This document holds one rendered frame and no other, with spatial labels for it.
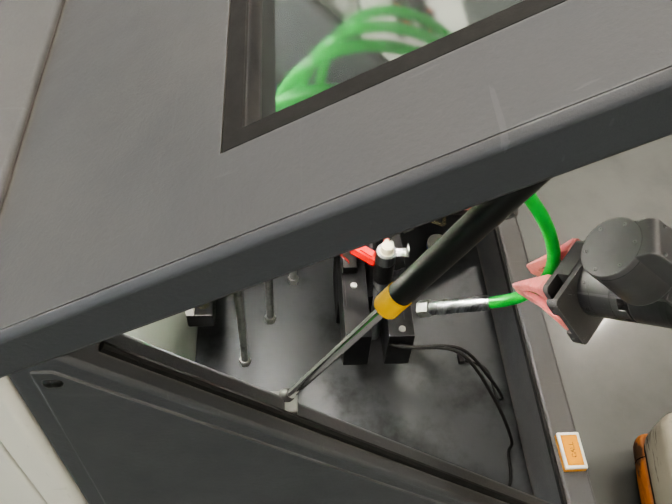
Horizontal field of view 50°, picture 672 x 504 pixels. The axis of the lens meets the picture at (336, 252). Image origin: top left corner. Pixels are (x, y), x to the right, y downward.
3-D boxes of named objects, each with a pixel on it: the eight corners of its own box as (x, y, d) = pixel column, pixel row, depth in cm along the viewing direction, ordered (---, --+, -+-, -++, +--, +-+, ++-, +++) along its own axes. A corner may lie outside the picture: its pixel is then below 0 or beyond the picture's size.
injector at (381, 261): (396, 342, 112) (414, 258, 95) (364, 343, 111) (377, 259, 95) (394, 327, 113) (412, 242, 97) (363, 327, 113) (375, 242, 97)
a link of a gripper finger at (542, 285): (489, 282, 79) (556, 291, 71) (524, 235, 81) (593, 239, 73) (519, 323, 81) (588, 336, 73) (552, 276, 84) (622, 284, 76)
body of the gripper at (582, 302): (540, 301, 71) (603, 311, 65) (591, 228, 75) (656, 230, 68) (570, 343, 74) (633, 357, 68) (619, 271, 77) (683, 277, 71)
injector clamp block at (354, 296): (403, 386, 115) (415, 334, 103) (340, 387, 115) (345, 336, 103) (382, 223, 136) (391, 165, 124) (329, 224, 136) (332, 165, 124)
